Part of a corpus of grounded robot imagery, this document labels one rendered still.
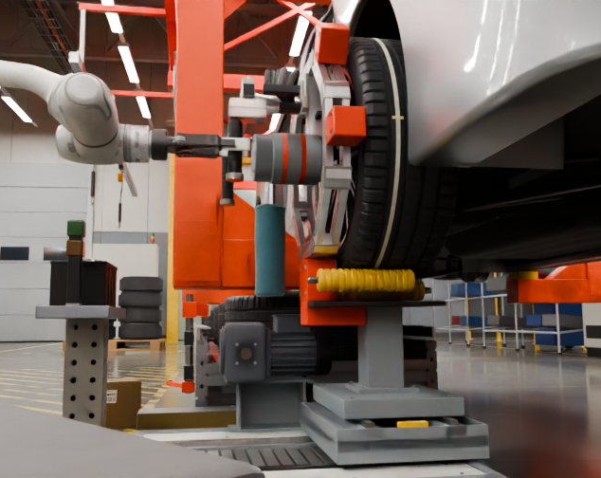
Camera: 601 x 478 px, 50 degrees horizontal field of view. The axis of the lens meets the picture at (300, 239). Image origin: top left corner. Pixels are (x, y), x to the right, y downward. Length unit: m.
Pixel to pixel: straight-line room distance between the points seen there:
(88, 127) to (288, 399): 1.11
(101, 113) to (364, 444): 0.92
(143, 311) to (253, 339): 8.14
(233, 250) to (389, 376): 0.71
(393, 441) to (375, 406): 0.10
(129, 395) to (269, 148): 1.34
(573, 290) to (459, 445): 3.29
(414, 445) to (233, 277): 0.88
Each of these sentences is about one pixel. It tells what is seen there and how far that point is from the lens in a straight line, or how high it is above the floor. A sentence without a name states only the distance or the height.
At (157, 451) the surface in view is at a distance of 0.38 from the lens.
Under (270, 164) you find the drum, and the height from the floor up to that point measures 0.82.
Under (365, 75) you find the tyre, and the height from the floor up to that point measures 0.98.
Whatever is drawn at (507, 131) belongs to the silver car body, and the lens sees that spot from 1.22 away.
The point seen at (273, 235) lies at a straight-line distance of 1.82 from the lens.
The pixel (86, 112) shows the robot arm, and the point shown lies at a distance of 1.41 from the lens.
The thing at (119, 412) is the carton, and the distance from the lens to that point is 2.70.
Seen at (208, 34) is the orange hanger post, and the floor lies 1.38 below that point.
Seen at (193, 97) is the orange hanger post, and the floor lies 1.16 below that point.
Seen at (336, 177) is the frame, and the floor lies 0.74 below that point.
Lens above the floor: 0.41
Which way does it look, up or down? 7 degrees up
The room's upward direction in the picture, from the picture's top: straight up
